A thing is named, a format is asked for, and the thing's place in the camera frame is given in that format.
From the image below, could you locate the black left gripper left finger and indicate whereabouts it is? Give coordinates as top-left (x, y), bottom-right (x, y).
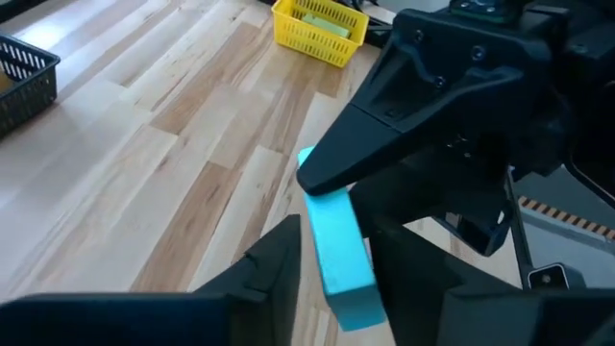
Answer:
top-left (194, 214), bottom-right (303, 346)

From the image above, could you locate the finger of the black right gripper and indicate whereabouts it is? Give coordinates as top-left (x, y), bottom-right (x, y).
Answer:
top-left (349, 134), bottom-right (516, 258)
top-left (296, 10), bottom-right (552, 196)

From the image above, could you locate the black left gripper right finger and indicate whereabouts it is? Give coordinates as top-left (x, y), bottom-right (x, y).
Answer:
top-left (369, 223), bottom-right (544, 346)

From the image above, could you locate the teal rectangular block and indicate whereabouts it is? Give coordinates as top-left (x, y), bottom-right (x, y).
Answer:
top-left (296, 146), bottom-right (388, 333)

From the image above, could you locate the green rectangular block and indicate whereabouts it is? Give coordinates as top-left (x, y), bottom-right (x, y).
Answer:
top-left (301, 12), bottom-right (352, 39)

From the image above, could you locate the yellow plastic basket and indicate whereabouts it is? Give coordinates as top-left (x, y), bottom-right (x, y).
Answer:
top-left (271, 0), bottom-right (370, 68)

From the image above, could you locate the yellow black hazard tape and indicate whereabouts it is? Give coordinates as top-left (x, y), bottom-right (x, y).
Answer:
top-left (517, 194), bottom-right (615, 241)

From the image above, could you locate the black plastic basket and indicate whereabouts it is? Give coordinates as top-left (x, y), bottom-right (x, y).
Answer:
top-left (0, 33), bottom-right (62, 138)

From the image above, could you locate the small grey camera box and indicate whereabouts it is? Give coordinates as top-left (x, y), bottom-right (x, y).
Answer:
top-left (527, 262), bottom-right (571, 290)

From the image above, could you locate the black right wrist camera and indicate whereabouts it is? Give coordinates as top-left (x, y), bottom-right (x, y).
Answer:
top-left (449, 0), bottom-right (525, 24)

